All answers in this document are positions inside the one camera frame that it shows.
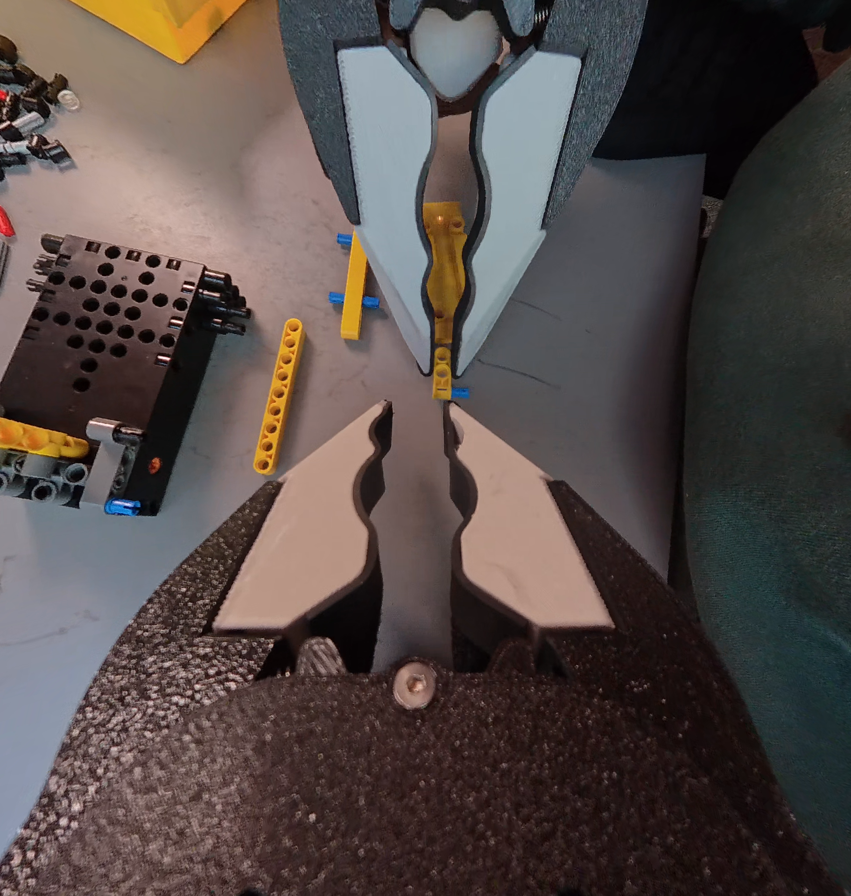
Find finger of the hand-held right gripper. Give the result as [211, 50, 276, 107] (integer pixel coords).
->
[455, 45, 586, 379]
[336, 43, 440, 378]

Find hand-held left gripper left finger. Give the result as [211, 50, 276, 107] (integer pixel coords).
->
[210, 399, 394, 674]

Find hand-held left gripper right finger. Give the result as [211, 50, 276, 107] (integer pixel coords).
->
[441, 402, 617, 674]

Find yellow lego panel piece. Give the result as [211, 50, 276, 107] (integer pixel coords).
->
[421, 201, 470, 345]

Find yellow lego beam with pins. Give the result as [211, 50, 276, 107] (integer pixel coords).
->
[326, 227, 382, 343]

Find long yellow lego beam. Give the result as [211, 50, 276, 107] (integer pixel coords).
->
[253, 318, 306, 476]

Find black lego base block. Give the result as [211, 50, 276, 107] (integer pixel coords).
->
[0, 233, 251, 519]

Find pile of small lego parts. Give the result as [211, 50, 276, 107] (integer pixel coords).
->
[0, 34, 82, 289]

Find yellow storage bin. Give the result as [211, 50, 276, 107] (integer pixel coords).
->
[70, 0, 249, 66]

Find person's black pants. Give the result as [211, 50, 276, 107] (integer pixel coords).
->
[592, 0, 822, 200]

